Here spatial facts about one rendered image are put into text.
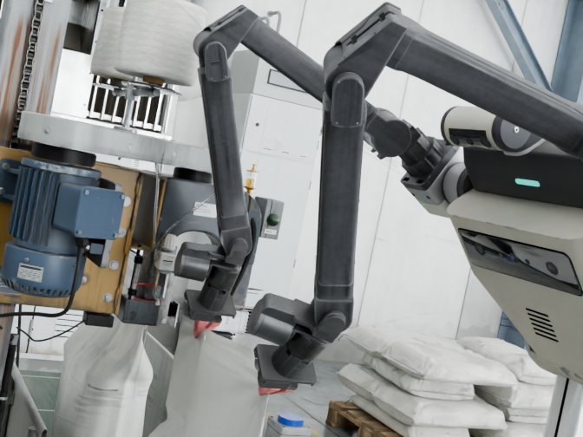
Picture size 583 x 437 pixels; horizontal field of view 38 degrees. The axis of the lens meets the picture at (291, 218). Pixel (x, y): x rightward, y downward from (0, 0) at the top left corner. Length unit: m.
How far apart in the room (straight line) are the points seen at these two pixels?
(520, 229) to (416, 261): 5.66
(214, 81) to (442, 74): 0.56
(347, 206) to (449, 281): 6.17
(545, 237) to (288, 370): 0.47
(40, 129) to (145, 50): 0.25
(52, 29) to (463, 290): 5.94
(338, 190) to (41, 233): 0.66
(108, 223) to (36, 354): 3.20
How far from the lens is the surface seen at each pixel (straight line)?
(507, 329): 7.81
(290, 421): 1.98
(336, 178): 1.17
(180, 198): 1.89
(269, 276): 5.82
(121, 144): 1.67
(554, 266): 1.46
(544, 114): 1.17
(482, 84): 1.13
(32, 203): 1.64
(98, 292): 1.88
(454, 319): 7.46
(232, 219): 1.66
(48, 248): 1.64
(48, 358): 4.78
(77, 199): 1.56
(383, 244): 6.92
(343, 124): 1.09
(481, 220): 1.56
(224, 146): 1.62
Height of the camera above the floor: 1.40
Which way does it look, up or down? 3 degrees down
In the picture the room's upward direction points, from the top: 11 degrees clockwise
